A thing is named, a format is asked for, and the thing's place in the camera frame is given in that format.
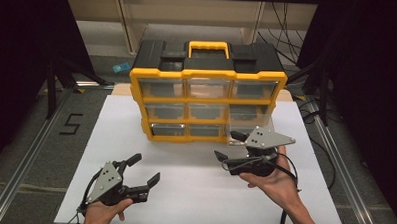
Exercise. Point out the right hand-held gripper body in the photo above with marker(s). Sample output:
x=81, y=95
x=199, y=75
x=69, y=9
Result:
x=269, y=138

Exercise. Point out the yellow and black organizer cabinet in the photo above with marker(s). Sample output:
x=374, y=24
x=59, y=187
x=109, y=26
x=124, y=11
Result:
x=208, y=73

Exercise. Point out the small blue packet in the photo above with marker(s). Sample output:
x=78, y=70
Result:
x=121, y=67

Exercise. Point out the rows of clear drawers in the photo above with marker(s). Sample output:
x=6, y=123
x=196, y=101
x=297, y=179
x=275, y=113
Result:
x=162, y=88

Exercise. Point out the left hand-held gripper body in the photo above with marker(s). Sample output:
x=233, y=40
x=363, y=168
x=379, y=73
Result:
x=108, y=184

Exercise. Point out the person's left hand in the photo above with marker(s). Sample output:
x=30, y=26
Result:
x=99, y=217

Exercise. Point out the person's right hand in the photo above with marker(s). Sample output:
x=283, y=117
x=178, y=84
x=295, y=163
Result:
x=280, y=185

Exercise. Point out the beige furniture frame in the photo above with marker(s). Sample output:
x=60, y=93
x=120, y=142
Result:
x=129, y=29

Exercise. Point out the aluminium floor rail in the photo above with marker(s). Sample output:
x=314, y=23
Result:
x=344, y=177
x=21, y=167

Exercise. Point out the clear plastic organizer drawer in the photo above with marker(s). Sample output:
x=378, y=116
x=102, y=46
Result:
x=251, y=125

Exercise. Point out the black metal stand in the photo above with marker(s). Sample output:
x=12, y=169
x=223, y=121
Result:
x=51, y=87

